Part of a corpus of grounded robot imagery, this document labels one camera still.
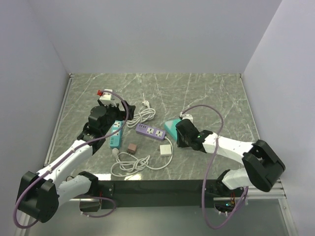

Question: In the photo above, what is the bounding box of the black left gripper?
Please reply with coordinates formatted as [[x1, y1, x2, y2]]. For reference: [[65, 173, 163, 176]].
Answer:
[[98, 98, 135, 135]]

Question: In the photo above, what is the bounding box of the brown cube charger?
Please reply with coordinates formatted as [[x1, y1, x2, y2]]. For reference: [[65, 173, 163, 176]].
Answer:
[[126, 144, 137, 154]]

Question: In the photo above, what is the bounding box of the teal triangular power strip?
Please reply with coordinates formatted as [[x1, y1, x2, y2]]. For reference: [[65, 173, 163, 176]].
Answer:
[[164, 119, 181, 141]]

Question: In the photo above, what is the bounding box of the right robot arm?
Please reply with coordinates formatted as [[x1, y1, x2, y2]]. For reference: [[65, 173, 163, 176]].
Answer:
[[175, 119, 285, 196]]

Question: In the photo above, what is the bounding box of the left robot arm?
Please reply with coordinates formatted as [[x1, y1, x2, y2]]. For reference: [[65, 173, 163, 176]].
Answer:
[[13, 100, 136, 228]]

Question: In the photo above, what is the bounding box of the white square charger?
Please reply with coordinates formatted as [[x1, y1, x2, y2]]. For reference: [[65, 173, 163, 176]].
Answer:
[[159, 144, 172, 156]]

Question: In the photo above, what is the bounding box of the teal rectangular power strip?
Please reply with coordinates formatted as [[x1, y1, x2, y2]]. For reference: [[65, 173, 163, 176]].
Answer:
[[109, 120, 123, 149]]

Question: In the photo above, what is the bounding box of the purple power strip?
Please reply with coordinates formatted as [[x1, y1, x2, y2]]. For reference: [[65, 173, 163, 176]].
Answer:
[[135, 123, 165, 141]]

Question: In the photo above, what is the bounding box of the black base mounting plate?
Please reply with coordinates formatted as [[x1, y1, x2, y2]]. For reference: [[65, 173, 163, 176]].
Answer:
[[68, 179, 247, 210]]

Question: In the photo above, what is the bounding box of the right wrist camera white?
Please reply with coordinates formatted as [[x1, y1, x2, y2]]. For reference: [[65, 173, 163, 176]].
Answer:
[[179, 112, 193, 122]]

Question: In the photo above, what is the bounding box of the white purple strip cable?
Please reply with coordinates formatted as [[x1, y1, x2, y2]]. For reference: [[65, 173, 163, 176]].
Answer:
[[147, 136, 174, 171]]

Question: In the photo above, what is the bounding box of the white coiled cable with plug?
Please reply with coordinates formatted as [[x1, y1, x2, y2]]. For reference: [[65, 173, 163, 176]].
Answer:
[[126, 99, 157, 128]]

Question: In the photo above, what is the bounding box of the white coiled teal strip cable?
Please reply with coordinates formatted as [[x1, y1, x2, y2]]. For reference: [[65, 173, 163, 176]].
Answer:
[[110, 148, 151, 177]]

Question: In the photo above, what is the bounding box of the aluminium left edge rail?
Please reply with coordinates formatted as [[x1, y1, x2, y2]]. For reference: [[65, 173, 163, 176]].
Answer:
[[43, 73, 74, 167]]

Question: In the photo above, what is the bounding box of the aluminium front rail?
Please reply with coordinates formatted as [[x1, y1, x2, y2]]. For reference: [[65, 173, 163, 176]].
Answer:
[[14, 180, 287, 232]]

